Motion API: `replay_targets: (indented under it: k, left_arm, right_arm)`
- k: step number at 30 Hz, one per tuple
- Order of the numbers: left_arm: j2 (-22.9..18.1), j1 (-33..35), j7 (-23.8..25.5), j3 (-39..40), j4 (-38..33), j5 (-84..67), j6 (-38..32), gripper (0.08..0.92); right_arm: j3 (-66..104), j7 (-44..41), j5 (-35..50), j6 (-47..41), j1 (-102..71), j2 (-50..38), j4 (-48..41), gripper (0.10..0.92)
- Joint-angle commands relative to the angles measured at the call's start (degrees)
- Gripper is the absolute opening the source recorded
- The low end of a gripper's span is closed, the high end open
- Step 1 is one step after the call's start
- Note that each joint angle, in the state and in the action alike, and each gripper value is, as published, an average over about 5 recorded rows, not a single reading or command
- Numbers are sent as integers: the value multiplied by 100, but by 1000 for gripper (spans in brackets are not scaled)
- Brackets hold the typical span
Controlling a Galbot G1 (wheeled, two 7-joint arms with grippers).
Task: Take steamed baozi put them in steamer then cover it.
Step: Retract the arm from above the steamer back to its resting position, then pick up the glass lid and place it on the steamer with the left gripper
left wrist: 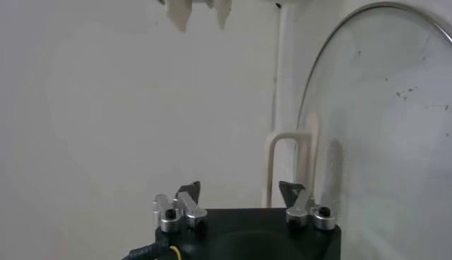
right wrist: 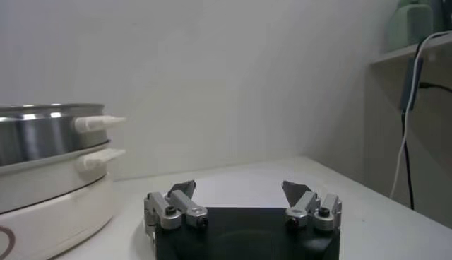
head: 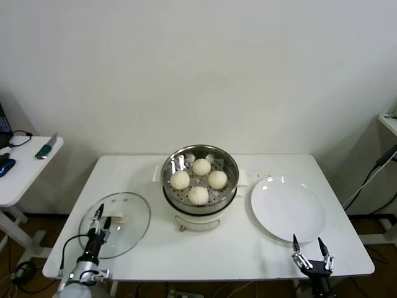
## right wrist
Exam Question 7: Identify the white shelf board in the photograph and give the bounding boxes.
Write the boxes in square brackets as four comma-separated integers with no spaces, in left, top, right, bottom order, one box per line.
[367,32,452,68]

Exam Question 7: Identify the white round plate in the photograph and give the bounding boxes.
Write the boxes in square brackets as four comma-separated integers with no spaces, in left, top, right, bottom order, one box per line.
[190,169,331,209]

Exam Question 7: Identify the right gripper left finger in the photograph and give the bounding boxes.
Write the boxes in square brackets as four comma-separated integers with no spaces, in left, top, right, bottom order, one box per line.
[143,179,209,232]

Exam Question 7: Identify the white electric cooker base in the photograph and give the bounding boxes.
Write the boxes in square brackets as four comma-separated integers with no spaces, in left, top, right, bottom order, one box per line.
[0,143,127,260]

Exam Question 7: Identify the stainless steel steamer basket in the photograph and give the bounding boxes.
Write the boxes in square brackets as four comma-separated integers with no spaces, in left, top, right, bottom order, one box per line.
[0,102,127,167]

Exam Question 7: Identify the pale green box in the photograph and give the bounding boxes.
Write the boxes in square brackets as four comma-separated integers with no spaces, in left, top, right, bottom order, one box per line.
[384,0,452,53]

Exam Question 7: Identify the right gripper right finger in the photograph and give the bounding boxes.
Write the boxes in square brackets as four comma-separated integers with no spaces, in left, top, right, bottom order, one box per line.
[281,180,343,232]

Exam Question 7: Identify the white power cable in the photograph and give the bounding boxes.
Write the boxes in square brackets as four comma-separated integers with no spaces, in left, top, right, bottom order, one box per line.
[389,30,452,199]

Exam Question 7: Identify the black power adapter with cable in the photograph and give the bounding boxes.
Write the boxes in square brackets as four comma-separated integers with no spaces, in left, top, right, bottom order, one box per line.
[400,33,452,211]

